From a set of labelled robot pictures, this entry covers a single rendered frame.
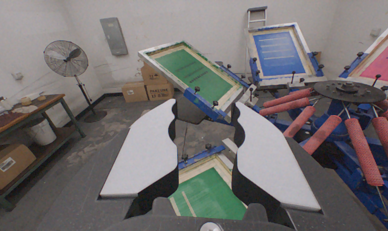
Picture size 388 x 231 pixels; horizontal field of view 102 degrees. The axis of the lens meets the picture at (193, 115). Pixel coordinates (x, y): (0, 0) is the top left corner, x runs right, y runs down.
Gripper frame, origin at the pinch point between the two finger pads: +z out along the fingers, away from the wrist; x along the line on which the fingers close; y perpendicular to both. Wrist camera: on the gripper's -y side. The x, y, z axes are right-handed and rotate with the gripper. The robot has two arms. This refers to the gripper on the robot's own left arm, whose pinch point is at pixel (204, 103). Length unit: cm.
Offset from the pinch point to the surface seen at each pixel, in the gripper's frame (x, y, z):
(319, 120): 76, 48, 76
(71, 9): -298, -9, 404
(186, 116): -11, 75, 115
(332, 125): 67, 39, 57
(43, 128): -240, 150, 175
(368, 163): 75, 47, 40
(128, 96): -184, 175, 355
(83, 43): -294, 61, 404
